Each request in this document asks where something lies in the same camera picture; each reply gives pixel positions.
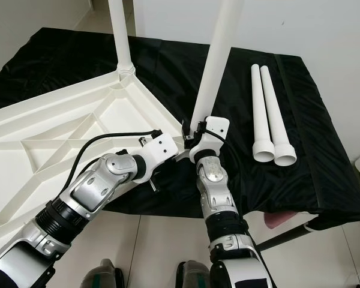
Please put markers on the white plastic table leg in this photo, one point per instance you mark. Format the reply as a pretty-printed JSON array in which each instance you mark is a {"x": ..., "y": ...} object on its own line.
[
  {"x": 121, "y": 36},
  {"x": 259, "y": 108},
  {"x": 216, "y": 66},
  {"x": 276, "y": 114}
]

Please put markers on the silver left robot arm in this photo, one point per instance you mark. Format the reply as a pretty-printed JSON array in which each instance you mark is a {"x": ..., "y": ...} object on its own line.
[{"x": 84, "y": 192}]

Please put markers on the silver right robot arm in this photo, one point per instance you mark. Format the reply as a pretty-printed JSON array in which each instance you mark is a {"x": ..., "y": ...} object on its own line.
[{"x": 219, "y": 192}]

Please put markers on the grey left robot foot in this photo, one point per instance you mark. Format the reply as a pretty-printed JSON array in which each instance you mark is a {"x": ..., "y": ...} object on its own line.
[{"x": 102, "y": 273}]

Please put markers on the grey metal table leg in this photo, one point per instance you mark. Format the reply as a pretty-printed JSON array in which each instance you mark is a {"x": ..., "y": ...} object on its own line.
[{"x": 288, "y": 235}]

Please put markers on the black table cloth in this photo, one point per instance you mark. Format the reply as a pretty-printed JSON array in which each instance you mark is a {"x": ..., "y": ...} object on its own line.
[{"x": 330, "y": 120}]

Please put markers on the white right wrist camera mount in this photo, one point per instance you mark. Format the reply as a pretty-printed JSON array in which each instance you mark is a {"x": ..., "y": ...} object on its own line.
[{"x": 213, "y": 133}]

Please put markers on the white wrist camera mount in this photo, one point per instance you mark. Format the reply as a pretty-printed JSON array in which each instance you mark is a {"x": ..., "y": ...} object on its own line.
[
  {"x": 213, "y": 133},
  {"x": 159, "y": 147}
]

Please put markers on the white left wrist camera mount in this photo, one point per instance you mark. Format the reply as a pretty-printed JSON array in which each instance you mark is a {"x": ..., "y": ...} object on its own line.
[{"x": 159, "y": 147}]

